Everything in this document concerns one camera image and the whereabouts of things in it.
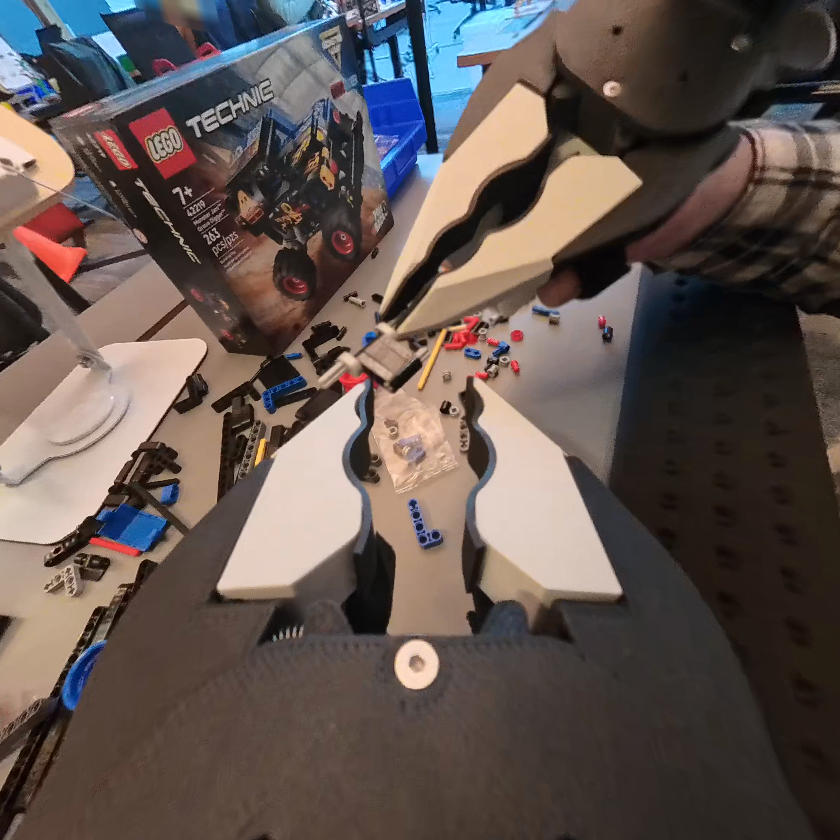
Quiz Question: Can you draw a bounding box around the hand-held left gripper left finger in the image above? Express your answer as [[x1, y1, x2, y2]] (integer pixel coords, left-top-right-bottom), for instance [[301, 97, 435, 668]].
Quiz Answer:
[[215, 381, 396, 635]]

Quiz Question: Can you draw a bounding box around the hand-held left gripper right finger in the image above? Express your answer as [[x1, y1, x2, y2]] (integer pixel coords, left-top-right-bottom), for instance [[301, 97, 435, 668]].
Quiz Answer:
[[458, 376, 624, 634]]

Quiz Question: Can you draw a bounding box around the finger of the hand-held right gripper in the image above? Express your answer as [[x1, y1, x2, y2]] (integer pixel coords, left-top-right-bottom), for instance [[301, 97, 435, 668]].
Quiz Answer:
[[379, 80, 553, 321], [395, 153, 644, 334]]

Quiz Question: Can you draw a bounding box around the person's right forearm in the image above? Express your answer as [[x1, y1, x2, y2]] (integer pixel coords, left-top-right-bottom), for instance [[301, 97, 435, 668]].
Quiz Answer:
[[650, 121, 840, 316]]

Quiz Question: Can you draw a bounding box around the grey desk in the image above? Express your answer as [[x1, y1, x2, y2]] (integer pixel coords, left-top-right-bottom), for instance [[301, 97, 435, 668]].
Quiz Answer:
[[0, 154, 641, 840]]

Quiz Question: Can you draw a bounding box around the person's right hand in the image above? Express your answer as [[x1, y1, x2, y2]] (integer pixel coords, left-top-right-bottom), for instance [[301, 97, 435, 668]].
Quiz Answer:
[[538, 134, 753, 309]]

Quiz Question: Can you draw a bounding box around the blue storage bin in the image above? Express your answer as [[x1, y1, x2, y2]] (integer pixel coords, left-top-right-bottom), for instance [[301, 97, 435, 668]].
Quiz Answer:
[[363, 79, 427, 198]]

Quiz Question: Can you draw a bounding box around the pile of black beams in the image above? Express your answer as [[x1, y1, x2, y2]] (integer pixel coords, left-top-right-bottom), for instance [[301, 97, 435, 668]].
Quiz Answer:
[[0, 322, 349, 821]]

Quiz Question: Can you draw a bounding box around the wooden edged table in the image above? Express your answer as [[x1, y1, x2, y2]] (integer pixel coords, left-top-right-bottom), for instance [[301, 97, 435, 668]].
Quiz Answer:
[[456, 0, 578, 70]]

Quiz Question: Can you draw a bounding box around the blue L-shaped beam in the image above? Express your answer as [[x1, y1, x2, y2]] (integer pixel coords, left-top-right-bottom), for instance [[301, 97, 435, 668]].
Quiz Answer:
[[407, 499, 445, 551]]

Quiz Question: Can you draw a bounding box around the pile of small connector pins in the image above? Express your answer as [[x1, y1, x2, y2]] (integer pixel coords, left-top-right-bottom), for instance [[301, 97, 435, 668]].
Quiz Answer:
[[443, 305, 562, 383]]

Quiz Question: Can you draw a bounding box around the clear bag of small parts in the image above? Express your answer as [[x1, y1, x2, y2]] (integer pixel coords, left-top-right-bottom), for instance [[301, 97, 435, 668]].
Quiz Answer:
[[371, 394, 459, 494]]

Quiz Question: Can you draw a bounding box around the blue angled panel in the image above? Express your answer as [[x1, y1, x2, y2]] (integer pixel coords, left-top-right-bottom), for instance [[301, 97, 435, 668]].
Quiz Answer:
[[95, 504, 170, 552]]

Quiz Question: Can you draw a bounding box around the long yellow axle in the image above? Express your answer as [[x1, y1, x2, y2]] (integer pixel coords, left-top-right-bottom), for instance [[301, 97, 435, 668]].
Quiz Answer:
[[417, 328, 449, 392]]

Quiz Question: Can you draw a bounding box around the black perforated board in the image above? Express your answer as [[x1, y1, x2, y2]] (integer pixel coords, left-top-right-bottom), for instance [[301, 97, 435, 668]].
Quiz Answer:
[[607, 269, 840, 840]]

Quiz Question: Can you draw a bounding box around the toy truck set box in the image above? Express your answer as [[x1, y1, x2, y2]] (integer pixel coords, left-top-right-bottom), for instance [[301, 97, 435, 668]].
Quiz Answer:
[[51, 16, 395, 355]]

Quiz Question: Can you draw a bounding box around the blue wheel rim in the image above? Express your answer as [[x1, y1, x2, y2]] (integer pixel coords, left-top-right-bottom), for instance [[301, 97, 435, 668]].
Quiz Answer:
[[60, 640, 109, 713]]

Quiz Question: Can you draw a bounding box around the orange traffic cone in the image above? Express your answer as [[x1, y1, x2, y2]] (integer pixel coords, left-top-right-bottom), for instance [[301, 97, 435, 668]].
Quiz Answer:
[[13, 226, 89, 283]]

